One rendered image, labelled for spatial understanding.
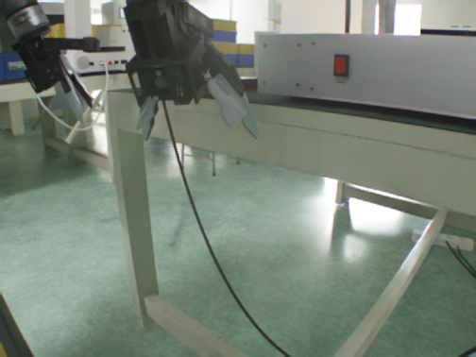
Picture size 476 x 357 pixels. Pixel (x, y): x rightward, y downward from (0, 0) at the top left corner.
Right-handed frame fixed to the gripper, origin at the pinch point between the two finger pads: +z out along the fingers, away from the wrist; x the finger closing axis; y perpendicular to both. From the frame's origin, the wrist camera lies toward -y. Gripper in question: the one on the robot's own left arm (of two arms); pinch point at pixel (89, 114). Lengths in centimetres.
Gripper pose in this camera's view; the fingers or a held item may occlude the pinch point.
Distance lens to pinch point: 80.7
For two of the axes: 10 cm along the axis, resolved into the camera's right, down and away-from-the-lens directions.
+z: 3.8, 8.1, 4.5
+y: -8.8, 4.6, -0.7
